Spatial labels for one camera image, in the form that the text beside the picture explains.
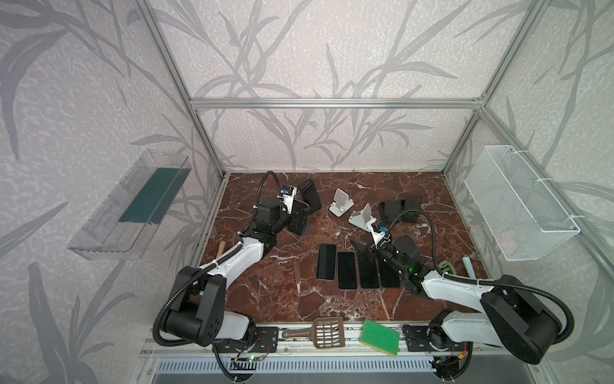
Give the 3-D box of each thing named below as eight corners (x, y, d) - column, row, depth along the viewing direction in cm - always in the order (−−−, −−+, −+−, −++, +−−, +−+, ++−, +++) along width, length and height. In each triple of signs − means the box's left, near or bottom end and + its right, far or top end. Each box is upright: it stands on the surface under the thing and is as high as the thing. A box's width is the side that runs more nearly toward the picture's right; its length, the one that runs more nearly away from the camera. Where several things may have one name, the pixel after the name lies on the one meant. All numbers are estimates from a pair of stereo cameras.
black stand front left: (400, 221, 105) (406, 208, 97) (401, 207, 110) (407, 193, 103) (414, 224, 104) (421, 211, 96) (414, 210, 109) (421, 196, 102)
